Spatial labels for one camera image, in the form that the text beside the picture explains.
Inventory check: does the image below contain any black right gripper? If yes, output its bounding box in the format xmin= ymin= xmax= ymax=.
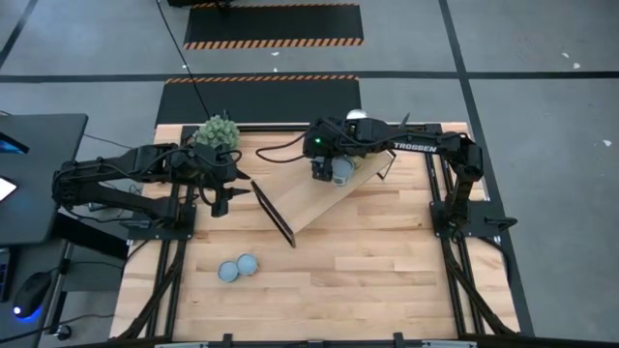
xmin=303 ymin=117 xmax=363 ymax=183

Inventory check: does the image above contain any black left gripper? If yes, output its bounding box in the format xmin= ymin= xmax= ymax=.
xmin=186 ymin=143 xmax=252 ymax=218

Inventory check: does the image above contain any white mixed vegetables can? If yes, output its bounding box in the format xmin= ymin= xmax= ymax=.
xmin=331 ymin=155 xmax=357 ymax=189

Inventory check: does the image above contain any white red tomato can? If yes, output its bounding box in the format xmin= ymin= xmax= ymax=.
xmin=236 ymin=252 xmax=260 ymax=276

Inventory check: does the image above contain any green plant white pot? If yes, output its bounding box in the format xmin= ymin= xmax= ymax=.
xmin=193 ymin=114 xmax=242 ymax=152

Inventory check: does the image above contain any small grey lid can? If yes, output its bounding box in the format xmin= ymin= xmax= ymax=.
xmin=217 ymin=260 xmax=241 ymax=284

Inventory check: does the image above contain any black hazard striped floor mat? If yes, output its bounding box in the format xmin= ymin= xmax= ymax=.
xmin=155 ymin=74 xmax=363 ymax=128
xmin=183 ymin=3 xmax=365 ymax=50

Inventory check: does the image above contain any black desk stand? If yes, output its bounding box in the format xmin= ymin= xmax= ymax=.
xmin=47 ymin=212 xmax=131 ymax=339

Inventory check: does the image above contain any dark screen device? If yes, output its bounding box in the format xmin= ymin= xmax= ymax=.
xmin=0 ymin=130 xmax=30 ymax=156

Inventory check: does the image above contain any black mouse blue light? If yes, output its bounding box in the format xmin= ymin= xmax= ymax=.
xmin=12 ymin=270 xmax=53 ymax=320

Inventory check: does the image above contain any lit white screen device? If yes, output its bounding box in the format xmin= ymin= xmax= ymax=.
xmin=0 ymin=174 xmax=19 ymax=203

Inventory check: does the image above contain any dark keyboard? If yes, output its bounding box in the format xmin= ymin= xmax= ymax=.
xmin=0 ymin=248 xmax=12 ymax=304

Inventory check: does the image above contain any wooden shelf black metal frame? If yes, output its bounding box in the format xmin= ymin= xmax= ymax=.
xmin=250 ymin=123 xmax=398 ymax=248

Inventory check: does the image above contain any black looped gripper cable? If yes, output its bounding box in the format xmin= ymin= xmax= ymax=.
xmin=254 ymin=130 xmax=310 ymax=164

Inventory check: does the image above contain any black aluminium table frame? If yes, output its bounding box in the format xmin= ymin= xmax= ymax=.
xmin=115 ymin=123 xmax=521 ymax=348

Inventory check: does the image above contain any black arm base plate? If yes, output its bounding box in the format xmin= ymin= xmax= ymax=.
xmin=429 ymin=200 xmax=518 ymax=239
xmin=126 ymin=217 xmax=197 ymax=242

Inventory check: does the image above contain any black hanging cable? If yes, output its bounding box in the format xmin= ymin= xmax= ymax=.
xmin=154 ymin=0 xmax=214 ymax=121

